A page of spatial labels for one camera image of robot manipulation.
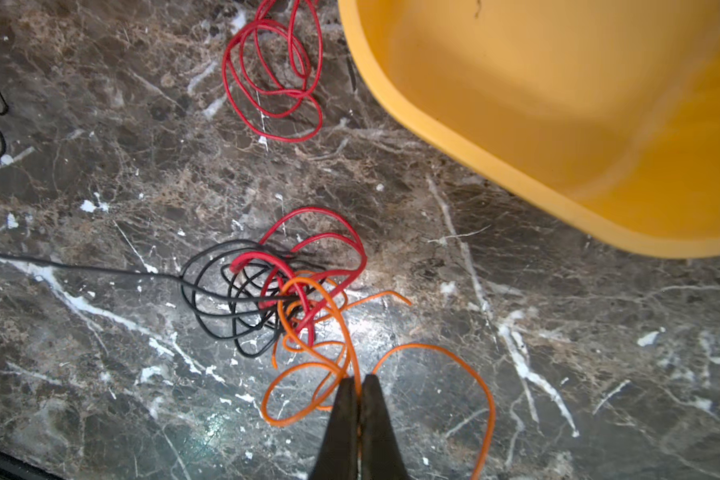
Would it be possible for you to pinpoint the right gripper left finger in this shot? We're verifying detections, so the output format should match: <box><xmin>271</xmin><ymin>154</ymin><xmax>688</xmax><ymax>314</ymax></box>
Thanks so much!
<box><xmin>308</xmin><ymin>377</ymin><xmax>359</xmax><ymax>480</ymax></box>

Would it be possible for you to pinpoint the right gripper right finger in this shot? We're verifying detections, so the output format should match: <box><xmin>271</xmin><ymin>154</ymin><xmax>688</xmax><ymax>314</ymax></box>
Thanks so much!
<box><xmin>359</xmin><ymin>374</ymin><xmax>410</xmax><ymax>480</ymax></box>

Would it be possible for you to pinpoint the orange cable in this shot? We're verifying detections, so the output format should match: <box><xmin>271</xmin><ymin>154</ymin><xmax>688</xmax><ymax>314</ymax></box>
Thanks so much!
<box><xmin>260</xmin><ymin>276</ymin><xmax>497</xmax><ymax>480</ymax></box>

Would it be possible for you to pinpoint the black cable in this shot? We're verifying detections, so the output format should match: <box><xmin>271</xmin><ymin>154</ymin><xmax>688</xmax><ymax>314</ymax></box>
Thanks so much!
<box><xmin>0</xmin><ymin>70</ymin><xmax>313</xmax><ymax>359</ymax></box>

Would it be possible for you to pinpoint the red cable coil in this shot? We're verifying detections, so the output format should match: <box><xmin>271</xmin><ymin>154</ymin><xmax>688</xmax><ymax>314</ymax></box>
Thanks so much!
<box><xmin>221</xmin><ymin>0</ymin><xmax>325</xmax><ymax>144</ymax></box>

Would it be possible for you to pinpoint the right yellow plastic bin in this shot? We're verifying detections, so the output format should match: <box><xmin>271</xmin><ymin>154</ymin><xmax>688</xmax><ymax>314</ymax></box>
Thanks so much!
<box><xmin>339</xmin><ymin>1</ymin><xmax>720</xmax><ymax>259</ymax></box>

